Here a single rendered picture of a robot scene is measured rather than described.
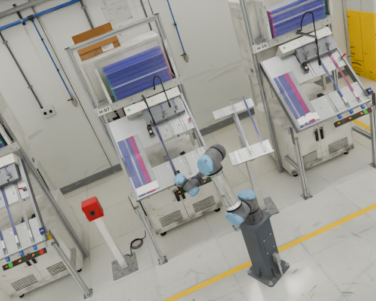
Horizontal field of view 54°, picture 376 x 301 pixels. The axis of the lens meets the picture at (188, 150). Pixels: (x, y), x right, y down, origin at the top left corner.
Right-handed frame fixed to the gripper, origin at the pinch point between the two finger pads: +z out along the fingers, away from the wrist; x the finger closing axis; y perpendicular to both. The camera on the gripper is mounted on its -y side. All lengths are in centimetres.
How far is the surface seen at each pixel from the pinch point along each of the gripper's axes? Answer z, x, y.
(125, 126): 3, -24, -65
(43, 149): 145, -134, -137
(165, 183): 2.9, -11.0, -6.7
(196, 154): 2.9, 21.3, -18.1
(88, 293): 51, -110, 47
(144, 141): 2.8, -13.5, -46.4
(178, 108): -3, 24, -59
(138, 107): -5, -7, -73
